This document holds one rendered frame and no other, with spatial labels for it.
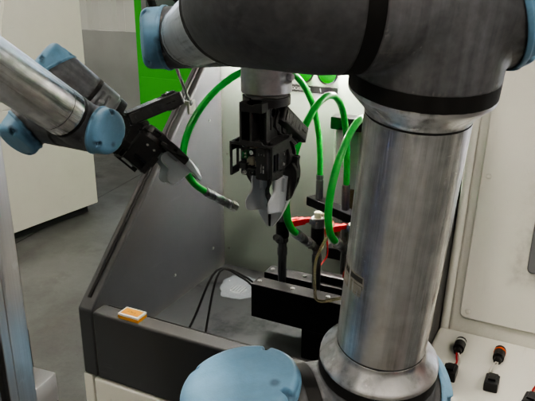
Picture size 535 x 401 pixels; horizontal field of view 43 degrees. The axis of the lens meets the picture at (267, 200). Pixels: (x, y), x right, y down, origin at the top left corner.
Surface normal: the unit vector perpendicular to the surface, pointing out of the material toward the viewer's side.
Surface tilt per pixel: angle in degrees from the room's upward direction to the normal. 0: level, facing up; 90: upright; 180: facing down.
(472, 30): 99
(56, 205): 90
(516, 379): 0
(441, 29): 109
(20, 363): 90
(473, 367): 0
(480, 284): 76
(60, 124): 124
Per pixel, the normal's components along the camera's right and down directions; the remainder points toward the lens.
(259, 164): -0.45, 0.31
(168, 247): 0.89, 0.16
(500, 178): -0.43, 0.07
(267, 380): -0.12, -0.92
